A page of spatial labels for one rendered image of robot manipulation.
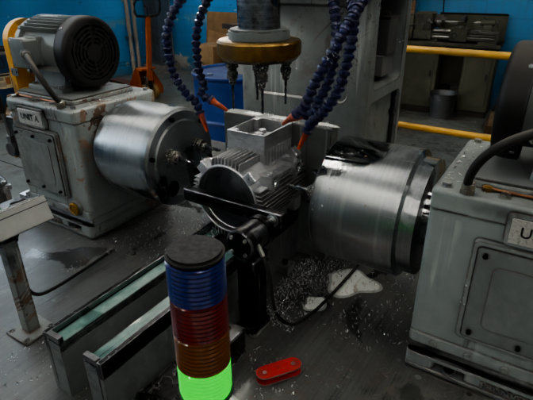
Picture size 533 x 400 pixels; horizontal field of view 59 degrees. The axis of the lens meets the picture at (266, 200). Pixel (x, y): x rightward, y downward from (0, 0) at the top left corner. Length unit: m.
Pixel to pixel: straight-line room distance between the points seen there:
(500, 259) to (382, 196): 0.21
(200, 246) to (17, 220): 0.56
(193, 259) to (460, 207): 0.46
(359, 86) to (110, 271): 0.75
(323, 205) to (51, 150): 0.77
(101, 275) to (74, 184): 0.28
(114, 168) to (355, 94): 0.61
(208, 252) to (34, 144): 1.01
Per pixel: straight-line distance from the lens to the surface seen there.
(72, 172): 1.35
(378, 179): 0.86
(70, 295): 1.19
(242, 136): 1.06
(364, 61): 1.15
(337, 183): 0.87
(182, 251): 0.47
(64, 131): 1.32
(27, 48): 1.41
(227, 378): 0.56
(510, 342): 0.87
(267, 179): 1.00
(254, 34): 0.99
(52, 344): 0.89
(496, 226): 0.79
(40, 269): 1.32
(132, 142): 1.17
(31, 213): 1.00
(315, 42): 1.20
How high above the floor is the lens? 1.46
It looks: 26 degrees down
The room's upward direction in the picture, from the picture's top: straight up
